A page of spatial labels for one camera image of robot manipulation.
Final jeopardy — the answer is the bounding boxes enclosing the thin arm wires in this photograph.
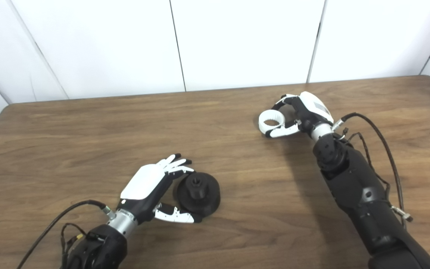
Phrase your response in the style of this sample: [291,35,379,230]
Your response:
[336,128,391,202]
[60,223,87,262]

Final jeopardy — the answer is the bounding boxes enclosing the thin left arm wires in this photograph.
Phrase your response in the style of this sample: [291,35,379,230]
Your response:
[60,223,87,262]

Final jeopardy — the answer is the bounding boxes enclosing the white and black left hand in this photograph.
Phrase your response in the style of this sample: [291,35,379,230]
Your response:
[117,153,202,224]

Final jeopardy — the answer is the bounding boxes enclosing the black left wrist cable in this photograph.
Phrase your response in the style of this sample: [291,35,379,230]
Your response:
[16,200,115,269]

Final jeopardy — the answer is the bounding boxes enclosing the round black flanged part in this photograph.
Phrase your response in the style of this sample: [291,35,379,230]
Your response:
[173,172,221,217]

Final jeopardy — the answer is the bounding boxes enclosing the white and black right hand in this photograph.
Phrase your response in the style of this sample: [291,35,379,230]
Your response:
[265,92,334,139]

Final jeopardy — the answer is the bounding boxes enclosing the thin right arm wires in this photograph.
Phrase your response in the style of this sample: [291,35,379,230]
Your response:
[336,128,391,202]

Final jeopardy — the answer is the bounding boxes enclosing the white plastic ring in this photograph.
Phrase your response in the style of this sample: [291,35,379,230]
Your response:
[258,109,286,135]

